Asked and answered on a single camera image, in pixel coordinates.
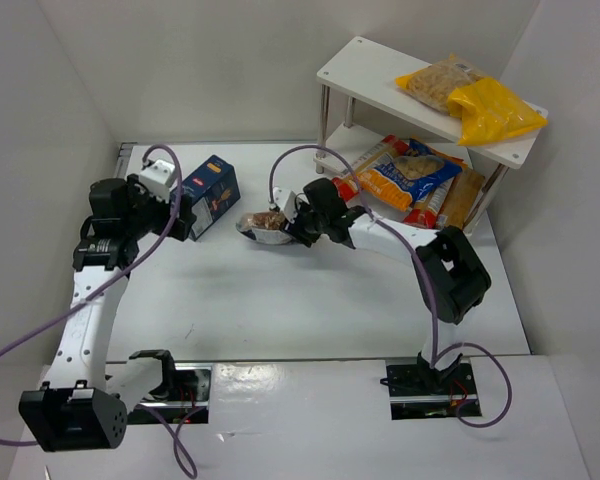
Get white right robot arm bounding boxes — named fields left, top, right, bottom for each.
left=270, top=178, right=492, bottom=388

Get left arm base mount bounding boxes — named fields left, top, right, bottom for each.
left=129, top=362, right=213, bottom=426

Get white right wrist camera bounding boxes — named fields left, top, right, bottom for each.
left=272, top=187, right=298, bottom=223

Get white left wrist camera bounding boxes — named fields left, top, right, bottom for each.
left=138, top=160, right=176, bottom=203

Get brown spaghetti pack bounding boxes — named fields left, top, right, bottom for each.
left=434, top=168, right=485, bottom=230

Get blue pasta box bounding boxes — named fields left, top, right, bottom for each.
left=182, top=155, right=241, bottom=241

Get red spaghetti pack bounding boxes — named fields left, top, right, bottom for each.
left=403, top=178, right=455, bottom=229

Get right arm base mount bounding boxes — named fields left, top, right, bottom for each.
left=379, top=360, right=482, bottom=421

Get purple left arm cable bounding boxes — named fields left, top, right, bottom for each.
left=0, top=144, right=199, bottom=480

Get white two-tier shelf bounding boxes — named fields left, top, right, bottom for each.
left=316, top=36, right=548, bottom=231

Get yellow pasta bag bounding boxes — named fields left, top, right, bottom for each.
left=447, top=77, right=548, bottom=146

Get clear macaroni pasta bag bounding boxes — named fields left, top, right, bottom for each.
left=394, top=54, right=488, bottom=114

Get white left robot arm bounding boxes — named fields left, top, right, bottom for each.
left=18, top=167, right=195, bottom=452

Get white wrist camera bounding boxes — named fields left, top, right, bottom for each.
left=138, top=160, right=176, bottom=203
left=272, top=187, right=298, bottom=223

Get tricolour fusilli pasta bag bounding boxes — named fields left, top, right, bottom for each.
left=236, top=211, right=292, bottom=245

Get orange red pasta bag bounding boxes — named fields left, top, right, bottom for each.
left=332, top=135, right=414, bottom=212

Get blue macaroni pasta bag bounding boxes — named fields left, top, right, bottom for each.
left=394, top=139, right=467, bottom=206

